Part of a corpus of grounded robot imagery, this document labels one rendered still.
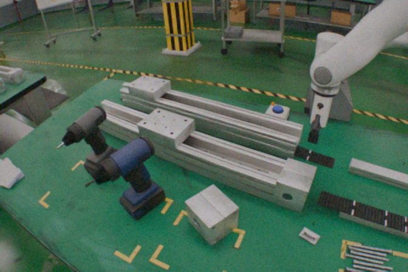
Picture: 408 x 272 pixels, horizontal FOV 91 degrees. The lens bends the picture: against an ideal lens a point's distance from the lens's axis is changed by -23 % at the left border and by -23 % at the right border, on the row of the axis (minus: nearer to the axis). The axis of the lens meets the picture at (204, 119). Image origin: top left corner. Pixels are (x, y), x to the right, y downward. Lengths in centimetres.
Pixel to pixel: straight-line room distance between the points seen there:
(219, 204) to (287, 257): 22
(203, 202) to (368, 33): 56
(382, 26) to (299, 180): 43
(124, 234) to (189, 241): 18
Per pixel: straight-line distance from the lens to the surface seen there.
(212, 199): 64
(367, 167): 90
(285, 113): 98
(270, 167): 76
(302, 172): 71
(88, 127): 80
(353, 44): 61
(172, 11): 385
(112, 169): 60
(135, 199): 71
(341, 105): 109
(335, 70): 61
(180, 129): 80
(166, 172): 85
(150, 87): 107
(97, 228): 78
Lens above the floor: 139
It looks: 35 degrees down
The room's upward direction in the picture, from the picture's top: 5 degrees counter-clockwise
